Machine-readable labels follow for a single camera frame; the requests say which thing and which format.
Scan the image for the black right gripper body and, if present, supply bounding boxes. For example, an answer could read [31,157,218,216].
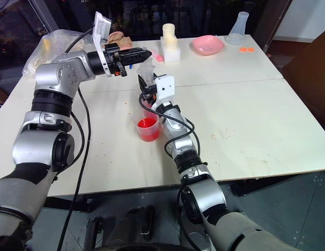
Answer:
[140,85,158,106]

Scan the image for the cream cylindrical container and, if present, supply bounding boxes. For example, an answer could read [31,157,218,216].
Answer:
[162,23,176,40]

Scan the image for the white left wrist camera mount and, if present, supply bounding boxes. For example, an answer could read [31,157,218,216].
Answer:
[92,12,112,78]

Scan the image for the plastic cup with red liquid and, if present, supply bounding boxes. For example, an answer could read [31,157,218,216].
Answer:
[132,109,161,142]

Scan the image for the beige crumpled cloth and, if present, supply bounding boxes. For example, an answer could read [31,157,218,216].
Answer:
[107,31,133,51]

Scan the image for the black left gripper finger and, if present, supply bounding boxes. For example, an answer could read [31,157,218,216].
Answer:
[117,48,153,59]
[121,55,150,66]

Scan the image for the brown wooden board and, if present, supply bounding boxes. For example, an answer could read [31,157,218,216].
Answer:
[282,33,325,174]

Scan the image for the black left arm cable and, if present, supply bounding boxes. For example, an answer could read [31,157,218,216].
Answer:
[57,28,96,251]

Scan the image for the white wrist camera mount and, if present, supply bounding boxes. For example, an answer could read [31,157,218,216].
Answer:
[153,74,176,103]
[92,12,112,78]

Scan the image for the clear crumpled plastic bag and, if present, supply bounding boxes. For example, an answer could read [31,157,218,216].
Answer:
[22,29,96,77]

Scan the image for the pink shallow bowl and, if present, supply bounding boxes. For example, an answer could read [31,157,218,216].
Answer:
[191,36,226,56]

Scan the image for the cream bottle on white box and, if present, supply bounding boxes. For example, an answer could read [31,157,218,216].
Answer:
[160,36,182,64]

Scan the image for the dark rounded shape under table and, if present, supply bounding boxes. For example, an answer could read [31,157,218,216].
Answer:
[83,205,184,251]

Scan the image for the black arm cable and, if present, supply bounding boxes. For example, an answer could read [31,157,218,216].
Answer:
[139,92,200,157]
[57,28,96,251]

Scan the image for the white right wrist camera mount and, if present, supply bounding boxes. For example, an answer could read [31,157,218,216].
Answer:
[153,74,176,103]

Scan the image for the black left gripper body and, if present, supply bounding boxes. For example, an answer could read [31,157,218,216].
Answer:
[102,43,128,77]

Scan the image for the clear plastic conical flask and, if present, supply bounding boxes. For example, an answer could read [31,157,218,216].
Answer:
[224,11,251,45]

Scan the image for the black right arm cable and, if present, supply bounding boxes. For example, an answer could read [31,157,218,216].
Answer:
[139,92,200,157]

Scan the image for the clear plastic measuring cup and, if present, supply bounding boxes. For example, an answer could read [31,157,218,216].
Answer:
[137,62,157,87]

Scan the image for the plastic syringe with pink tint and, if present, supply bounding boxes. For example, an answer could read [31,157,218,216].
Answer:
[150,50,165,63]

